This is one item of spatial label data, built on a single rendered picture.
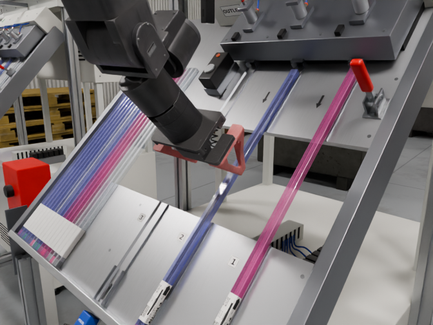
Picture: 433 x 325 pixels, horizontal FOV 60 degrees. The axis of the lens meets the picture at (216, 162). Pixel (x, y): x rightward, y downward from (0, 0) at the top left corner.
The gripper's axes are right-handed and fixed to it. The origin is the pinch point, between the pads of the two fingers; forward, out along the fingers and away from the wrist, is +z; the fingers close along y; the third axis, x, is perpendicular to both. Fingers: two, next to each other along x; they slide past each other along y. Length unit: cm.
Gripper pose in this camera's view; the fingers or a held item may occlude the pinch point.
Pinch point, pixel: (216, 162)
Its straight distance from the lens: 58.1
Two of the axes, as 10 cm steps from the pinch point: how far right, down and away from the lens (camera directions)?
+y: -7.2, -1.9, 6.6
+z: 4.8, 5.5, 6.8
